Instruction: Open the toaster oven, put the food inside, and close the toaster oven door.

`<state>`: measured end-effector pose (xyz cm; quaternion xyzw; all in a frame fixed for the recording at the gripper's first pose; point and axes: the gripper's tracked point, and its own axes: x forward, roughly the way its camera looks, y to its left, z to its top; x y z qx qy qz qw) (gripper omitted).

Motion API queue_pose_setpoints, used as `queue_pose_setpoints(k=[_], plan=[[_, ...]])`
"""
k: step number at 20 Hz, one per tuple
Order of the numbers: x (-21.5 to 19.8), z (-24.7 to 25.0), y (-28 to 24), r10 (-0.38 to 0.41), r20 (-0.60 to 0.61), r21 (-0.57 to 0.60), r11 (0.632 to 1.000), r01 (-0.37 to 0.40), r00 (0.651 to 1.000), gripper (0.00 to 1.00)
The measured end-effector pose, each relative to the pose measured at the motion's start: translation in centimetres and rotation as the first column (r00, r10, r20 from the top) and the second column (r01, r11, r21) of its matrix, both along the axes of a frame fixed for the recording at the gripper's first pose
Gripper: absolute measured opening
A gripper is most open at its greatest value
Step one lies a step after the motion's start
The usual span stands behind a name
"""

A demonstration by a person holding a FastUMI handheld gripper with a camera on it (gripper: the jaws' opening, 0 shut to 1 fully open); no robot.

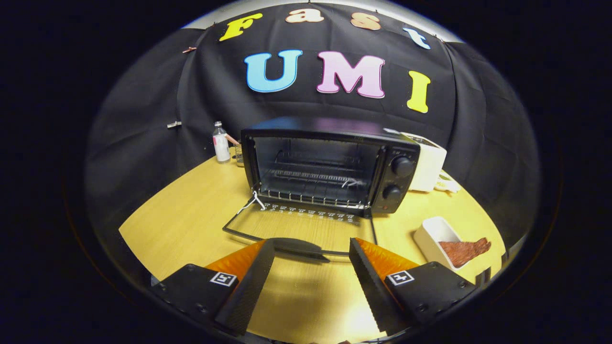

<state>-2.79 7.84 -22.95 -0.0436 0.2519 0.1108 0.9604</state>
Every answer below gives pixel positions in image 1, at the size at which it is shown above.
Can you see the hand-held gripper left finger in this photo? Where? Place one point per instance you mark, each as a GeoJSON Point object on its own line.
{"type": "Point", "coordinates": [246, 291]}

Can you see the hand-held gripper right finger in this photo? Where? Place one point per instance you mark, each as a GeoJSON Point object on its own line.
{"type": "Point", "coordinates": [370, 286]}

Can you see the red meat slice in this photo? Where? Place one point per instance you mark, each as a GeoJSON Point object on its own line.
{"type": "Point", "coordinates": [466, 251]}

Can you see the black toaster oven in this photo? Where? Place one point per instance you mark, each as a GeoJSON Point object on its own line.
{"type": "Point", "coordinates": [401, 167]}

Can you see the white toaster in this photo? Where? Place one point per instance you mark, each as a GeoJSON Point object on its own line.
{"type": "Point", "coordinates": [430, 165]}

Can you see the white rectangular tray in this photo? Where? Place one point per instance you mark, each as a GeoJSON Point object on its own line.
{"type": "Point", "coordinates": [430, 236]}

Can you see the small white dish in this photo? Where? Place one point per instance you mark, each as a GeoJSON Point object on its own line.
{"type": "Point", "coordinates": [447, 184]}

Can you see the small glass container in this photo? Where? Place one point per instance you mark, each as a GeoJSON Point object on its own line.
{"type": "Point", "coordinates": [237, 154]}

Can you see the small clear bottle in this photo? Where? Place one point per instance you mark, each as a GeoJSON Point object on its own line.
{"type": "Point", "coordinates": [221, 145]}

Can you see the metal clip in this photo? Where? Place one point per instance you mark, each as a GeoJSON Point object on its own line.
{"type": "Point", "coordinates": [174, 124]}

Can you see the black backdrop cloth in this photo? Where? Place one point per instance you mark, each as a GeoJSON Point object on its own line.
{"type": "Point", "coordinates": [143, 119]}

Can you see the wooden clothespin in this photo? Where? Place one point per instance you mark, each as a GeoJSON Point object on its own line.
{"type": "Point", "coordinates": [189, 49]}

